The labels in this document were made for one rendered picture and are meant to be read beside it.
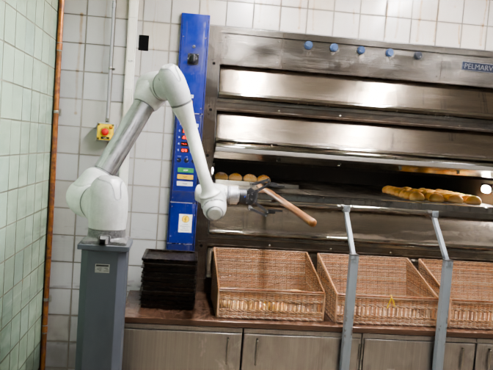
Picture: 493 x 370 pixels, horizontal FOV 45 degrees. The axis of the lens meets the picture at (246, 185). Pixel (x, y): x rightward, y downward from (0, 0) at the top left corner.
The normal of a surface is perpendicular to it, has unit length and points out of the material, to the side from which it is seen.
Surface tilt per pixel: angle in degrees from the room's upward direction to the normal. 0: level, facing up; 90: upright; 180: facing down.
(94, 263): 90
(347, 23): 90
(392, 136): 70
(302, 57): 90
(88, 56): 90
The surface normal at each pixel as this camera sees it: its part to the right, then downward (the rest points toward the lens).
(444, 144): 0.11, -0.27
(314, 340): 0.09, 0.10
